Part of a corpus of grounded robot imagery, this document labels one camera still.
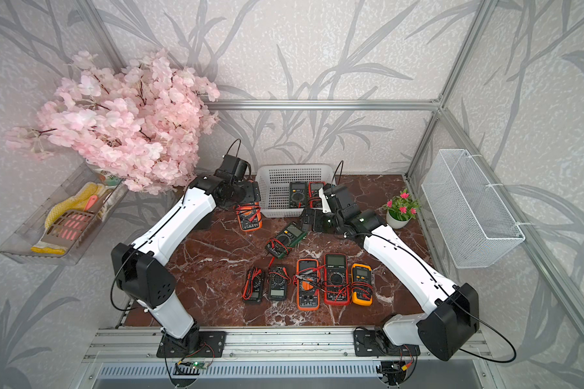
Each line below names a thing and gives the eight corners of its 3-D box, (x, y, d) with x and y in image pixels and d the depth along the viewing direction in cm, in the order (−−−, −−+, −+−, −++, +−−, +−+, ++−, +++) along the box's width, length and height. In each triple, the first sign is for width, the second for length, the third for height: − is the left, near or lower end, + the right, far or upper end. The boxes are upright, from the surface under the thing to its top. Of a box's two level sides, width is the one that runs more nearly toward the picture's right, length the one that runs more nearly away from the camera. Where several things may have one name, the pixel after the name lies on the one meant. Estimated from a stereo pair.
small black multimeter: (243, 302, 84) (240, 298, 80) (248, 272, 91) (246, 267, 87) (261, 302, 84) (258, 298, 80) (264, 272, 91) (262, 267, 87)
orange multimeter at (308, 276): (296, 309, 82) (295, 306, 78) (297, 263, 92) (297, 258, 89) (320, 309, 82) (321, 306, 78) (319, 263, 92) (319, 258, 89)
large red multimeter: (325, 305, 83) (325, 301, 80) (323, 258, 95) (323, 253, 91) (350, 305, 83) (352, 301, 80) (345, 258, 95) (347, 253, 91)
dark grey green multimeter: (268, 300, 83) (266, 297, 80) (271, 269, 90) (269, 265, 87) (286, 300, 83) (285, 297, 80) (288, 269, 91) (287, 265, 87)
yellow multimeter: (350, 305, 83) (352, 301, 80) (351, 267, 92) (353, 261, 89) (370, 308, 83) (373, 304, 79) (369, 269, 92) (371, 264, 88)
